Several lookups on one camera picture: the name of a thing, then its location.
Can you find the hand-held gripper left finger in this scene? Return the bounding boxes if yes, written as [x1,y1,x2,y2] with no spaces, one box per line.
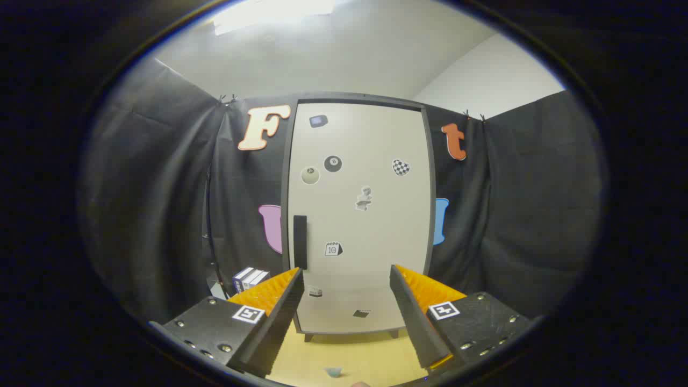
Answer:
[148,267,305,378]

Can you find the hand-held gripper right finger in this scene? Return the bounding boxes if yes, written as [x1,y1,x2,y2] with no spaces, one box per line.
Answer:
[390,264,543,377]

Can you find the black door handle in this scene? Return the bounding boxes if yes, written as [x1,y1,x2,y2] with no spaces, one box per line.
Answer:
[293,215,307,270]

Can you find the white cabinet door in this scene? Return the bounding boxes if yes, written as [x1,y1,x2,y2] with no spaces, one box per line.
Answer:
[288,102,431,334]

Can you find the blue spine book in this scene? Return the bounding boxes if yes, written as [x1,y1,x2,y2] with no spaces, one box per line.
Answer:
[232,267,254,293]

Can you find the dark grey cabinet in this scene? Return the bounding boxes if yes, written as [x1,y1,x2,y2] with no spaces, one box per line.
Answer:
[281,91,437,342]

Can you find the black backdrop cloth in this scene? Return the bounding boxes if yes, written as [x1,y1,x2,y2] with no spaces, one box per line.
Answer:
[78,56,605,328]

